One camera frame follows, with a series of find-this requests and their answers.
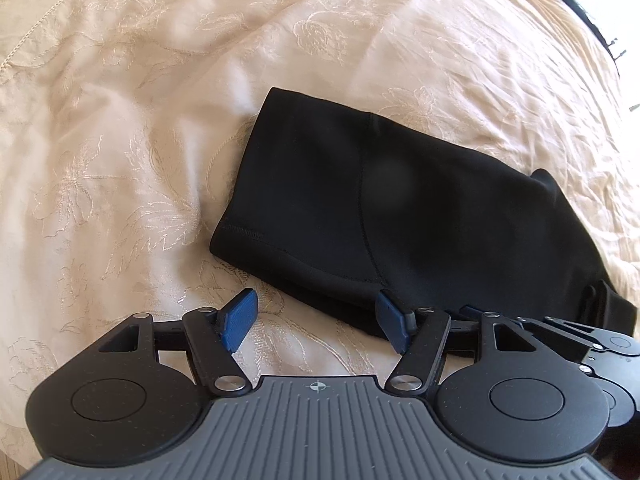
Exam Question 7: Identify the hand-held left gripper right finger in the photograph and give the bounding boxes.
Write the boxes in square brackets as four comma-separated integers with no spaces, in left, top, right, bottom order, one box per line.
[375,291,542,395]

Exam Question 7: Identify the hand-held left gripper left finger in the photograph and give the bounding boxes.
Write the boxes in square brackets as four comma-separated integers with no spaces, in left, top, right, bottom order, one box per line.
[97,288,260,395]

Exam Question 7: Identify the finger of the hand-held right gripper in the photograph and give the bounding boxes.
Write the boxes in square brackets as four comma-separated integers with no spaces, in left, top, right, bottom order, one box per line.
[544,315,623,347]
[459,304,602,363]

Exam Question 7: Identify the black pants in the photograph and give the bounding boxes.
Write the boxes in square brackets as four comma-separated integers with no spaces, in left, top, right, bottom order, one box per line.
[209,86,640,361]

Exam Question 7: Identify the cream embroidered bedspread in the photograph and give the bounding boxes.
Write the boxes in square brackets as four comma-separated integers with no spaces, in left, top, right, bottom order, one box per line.
[0,0,640,461]

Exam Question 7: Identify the black metal rail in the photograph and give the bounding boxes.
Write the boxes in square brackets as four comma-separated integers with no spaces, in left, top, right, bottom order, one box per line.
[542,0,628,63]

